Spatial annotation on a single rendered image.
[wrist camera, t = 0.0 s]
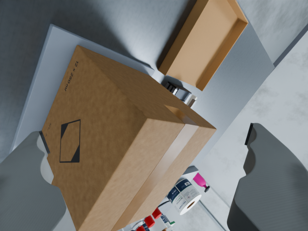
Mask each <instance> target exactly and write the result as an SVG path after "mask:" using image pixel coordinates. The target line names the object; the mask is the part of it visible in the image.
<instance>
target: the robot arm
mask: <svg viewBox="0 0 308 231"><path fill-rule="evenodd" d="M244 145H246V146H247V148H248V153H247V156H246V159H245V162H244V165H243V169H244V171H245V173H246V175H245V176H244V177H242V178H240V179H239V182H238V185H237V187H236V191H235V194H234V197H233V200H232V203H231V207H230V211H229V214H228V218H227V226H228V229H229V230H230V231H308V170H307V169H306V168H305V166H304V165H303V164H302V162H301V161H300V160H299V159H298V158H297V157H296V156H295V154H294V153H293V152H292V151H291V150H290V149H289V148H288V147H286V146H285V145H284V144H283V143H282V142H281V141H280V140H279V139H277V138H276V137H275V136H274V135H273V134H272V133H270V132H269V131H268V130H267V129H266V128H265V127H264V126H263V125H261V124H259V123H250V127H249V130H248V133H247V137H246V141H245V144H244ZM49 153H50V151H49V148H48V145H47V143H46V140H45V138H44V135H43V133H42V131H35V132H32V133H30V134H29V135H28V136H27V137H26V138H25V139H24V140H23V141H22V142H21V143H20V144H19V145H18V146H17V147H16V148H15V149H14V150H13V151H12V152H11V153H10V154H9V155H8V156H7V157H6V158H5V159H4V160H3V161H2V162H1V163H0V231H76V229H75V226H74V224H73V221H72V218H71V215H70V213H69V210H68V208H67V205H66V203H65V201H64V198H63V196H62V193H61V190H60V189H59V188H58V187H56V186H54V185H52V184H51V183H52V180H53V178H54V175H53V172H52V170H51V168H50V165H49V163H48V161H47V157H48V154H49Z"/></svg>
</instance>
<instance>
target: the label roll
mask: <svg viewBox="0 0 308 231"><path fill-rule="evenodd" d="M201 196H202V195H201V194H200V193H199V192H198V190H197V189H196V188H195V187H194V186H193V185H192V184H191V182H190V181H189V180H188V179H183V180H181V181H179V182H178V183H177V184H176V185H175V186H174V187H173V188H172V189H171V190H170V191H169V192H168V194H167V198H168V199H169V201H170V202H171V203H172V205H173V206H174V207H175V209H176V210H177V211H178V213H179V214H180V215H182V214H184V213H186V212H187V211H188V210H189V209H190V208H192V207H193V206H194V205H195V204H196V202H197V201H198V200H199V199H200V198H201Z"/></svg>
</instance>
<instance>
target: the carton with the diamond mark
mask: <svg viewBox="0 0 308 231"><path fill-rule="evenodd" d="M216 130H217V129H216V128H215V127H214V126H213V125H211V124H210V123H209V122H208V121H206V120H205V119H204V118H203V117H202V116H200V115H199V114H198V113H196V112H195V111H194V110H193V109H191V108H190V107H189V106H188V105H186V104H185V103H184V102H182V101H181V100H180V99H179V98H177V97H176V96H175V95H174V94H173V93H171V92H170V91H169V90H168V89H166V88H165V87H164V86H162V85H161V84H160V83H159V82H157V81H156V80H155V79H154V78H152V77H151V76H150V75H147V74H145V73H143V72H140V71H138V70H136V69H133V68H131V67H129V66H126V65H124V64H122V63H119V62H117V61H115V60H112V59H110V58H108V57H105V56H103V55H101V54H98V53H96V52H94V51H91V50H89V49H86V48H84V47H82V46H80V45H77V46H76V48H75V51H74V53H73V55H72V58H71V60H70V63H69V65H68V68H67V70H66V72H65V75H64V77H63V80H62V82H61V84H60V87H59V89H58V92H57V94H56V97H55V99H54V102H53V104H52V106H51V109H50V111H49V114H48V116H47V118H46V121H45V123H44V126H43V128H42V133H43V135H44V138H45V140H46V143H47V145H48V148H49V151H50V153H49V154H48V157H47V161H48V163H49V165H50V168H51V170H52V172H53V175H54V178H53V180H52V183H51V184H52V185H54V186H56V187H58V188H59V189H60V191H61V193H62V196H63V198H64V201H65V203H66V205H67V208H68V210H69V213H70V215H71V218H72V221H73V224H74V226H75V229H76V231H117V230H120V229H122V228H124V227H126V226H127V225H129V224H131V223H133V222H136V221H138V220H140V219H142V218H145V217H147V216H149V215H151V214H152V213H153V212H154V211H155V209H156V208H157V207H158V205H159V204H160V203H161V201H162V200H163V199H164V198H165V196H166V195H167V194H168V192H169V191H170V190H171V189H172V187H173V186H174V185H175V183H176V182H177V181H178V180H179V178H180V177H181V176H182V174H183V173H184V172H185V170H186V169H187V168H188V166H189V165H190V164H191V163H192V162H193V160H194V159H195V158H196V156H197V155H198V154H199V152H200V151H201V150H202V148H203V147H204V146H205V145H206V143H207V142H208V141H209V140H210V138H211V137H212V136H213V134H214V133H215V132H216Z"/></svg>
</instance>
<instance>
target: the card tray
mask: <svg viewBox="0 0 308 231"><path fill-rule="evenodd" d="M248 23H249V22H248V20H247V19H246V17H245V15H244V13H243V12H242V10H241V8H240V6H239V4H238V3H237V1H236V0H197V1H196V3H195V5H194V6H193V8H192V10H191V12H190V14H189V15H188V17H187V19H186V21H185V22H184V24H183V26H182V28H181V30H180V31H179V33H178V35H177V37H176V39H175V41H174V42H173V44H172V46H171V48H170V49H169V51H168V53H167V55H166V57H165V58H164V60H163V62H162V64H161V66H160V67H159V69H158V71H159V72H161V73H162V74H164V75H165V76H166V75H169V76H171V77H174V78H176V79H178V80H181V81H183V82H185V83H188V84H190V85H192V86H194V87H196V88H198V89H199V90H201V91H203V90H204V89H205V87H206V86H207V84H208V83H209V81H210V80H211V78H212V76H213V75H214V74H215V72H216V71H217V69H218V68H219V66H220V65H221V63H222V62H223V60H224V59H225V57H226V56H227V54H228V53H229V51H230V50H231V48H232V47H233V45H234V44H235V42H236V41H237V40H238V38H239V37H240V35H241V34H242V32H243V30H244V29H245V27H246V26H247V25H248Z"/></svg>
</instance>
